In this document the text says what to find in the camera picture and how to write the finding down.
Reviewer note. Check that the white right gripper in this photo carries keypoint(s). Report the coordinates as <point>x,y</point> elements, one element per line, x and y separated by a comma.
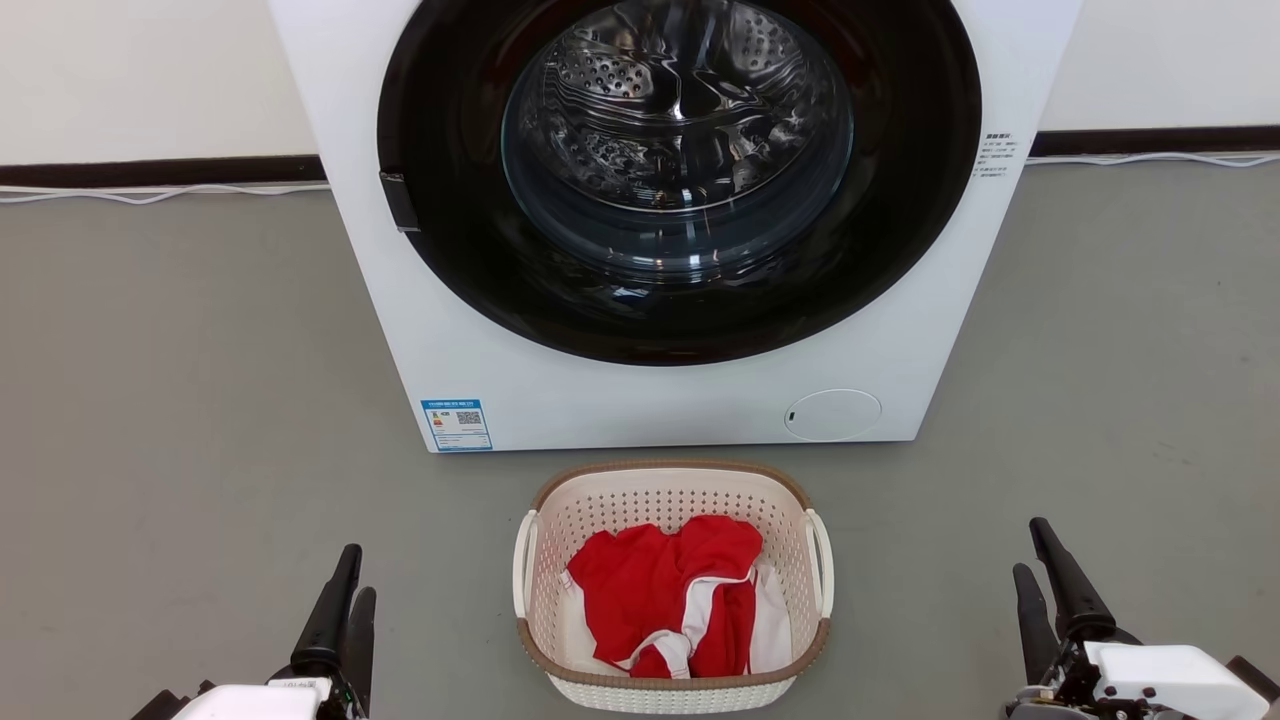
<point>1150,680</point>

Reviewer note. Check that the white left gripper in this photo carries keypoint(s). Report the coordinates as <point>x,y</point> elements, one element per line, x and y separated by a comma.
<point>250,700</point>

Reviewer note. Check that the white plastic laundry basket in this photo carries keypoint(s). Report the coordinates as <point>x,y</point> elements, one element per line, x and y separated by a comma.
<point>560,520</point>

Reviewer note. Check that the blue energy label sticker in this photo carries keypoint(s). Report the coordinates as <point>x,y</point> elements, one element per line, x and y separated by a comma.
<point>456,424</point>

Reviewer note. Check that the round white filter cover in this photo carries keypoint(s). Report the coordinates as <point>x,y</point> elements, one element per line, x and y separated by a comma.
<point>832,414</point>

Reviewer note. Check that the red and white garment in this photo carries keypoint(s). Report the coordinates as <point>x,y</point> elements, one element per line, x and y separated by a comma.
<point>650,590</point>

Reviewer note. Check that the white front-load washing machine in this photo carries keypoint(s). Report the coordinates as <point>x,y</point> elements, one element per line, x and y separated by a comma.
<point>640,400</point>

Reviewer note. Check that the black round washing machine door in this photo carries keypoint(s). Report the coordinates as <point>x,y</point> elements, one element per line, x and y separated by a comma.
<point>900,200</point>

